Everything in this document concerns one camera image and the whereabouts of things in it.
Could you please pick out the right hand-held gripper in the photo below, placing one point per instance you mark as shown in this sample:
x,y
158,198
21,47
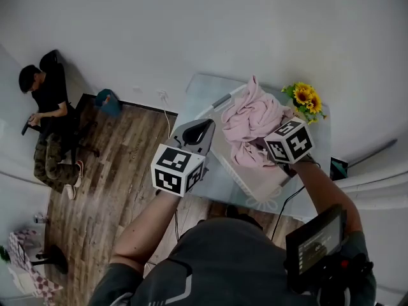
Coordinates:
x,y
290,142

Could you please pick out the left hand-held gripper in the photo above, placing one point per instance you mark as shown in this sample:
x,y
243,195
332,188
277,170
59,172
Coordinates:
x,y
175,171

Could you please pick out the pink clothes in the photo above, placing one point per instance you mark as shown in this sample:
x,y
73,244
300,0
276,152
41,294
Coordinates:
x,y
252,120

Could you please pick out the white plastic laundry basket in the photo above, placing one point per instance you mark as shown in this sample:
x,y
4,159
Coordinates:
x,y
264,183

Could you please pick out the person's left forearm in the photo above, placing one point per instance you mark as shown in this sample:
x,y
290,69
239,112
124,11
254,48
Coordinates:
x,y
143,231

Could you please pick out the person's right forearm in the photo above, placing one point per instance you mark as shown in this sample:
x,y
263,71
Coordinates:
x,y
328,196

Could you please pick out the light blue tablecloth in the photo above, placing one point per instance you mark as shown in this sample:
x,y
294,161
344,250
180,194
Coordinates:
x,y
197,177

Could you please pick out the potted sunflowers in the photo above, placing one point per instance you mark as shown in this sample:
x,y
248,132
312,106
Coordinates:
x,y
306,97

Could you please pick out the person's left shoe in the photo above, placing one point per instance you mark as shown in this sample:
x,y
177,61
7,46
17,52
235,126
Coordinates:
x,y
232,210

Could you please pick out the teal waste bin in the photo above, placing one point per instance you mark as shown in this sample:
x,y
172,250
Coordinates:
x,y
110,107

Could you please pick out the white curtain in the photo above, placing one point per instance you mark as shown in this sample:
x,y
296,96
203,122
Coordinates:
x,y
376,186

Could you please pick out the person's grey shirt torso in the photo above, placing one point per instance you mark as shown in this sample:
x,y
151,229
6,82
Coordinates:
x,y
229,260

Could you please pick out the black monitor screen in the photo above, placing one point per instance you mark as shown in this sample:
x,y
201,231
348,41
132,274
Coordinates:
x,y
315,247

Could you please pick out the small green plant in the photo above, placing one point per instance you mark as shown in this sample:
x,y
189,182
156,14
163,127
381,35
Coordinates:
x,y
4,254

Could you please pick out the white wall socket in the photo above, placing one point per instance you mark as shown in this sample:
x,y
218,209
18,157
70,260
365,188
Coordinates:
x,y
163,95

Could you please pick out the black monitor mount rig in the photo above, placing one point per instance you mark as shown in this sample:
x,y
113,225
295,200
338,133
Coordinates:
x,y
354,266

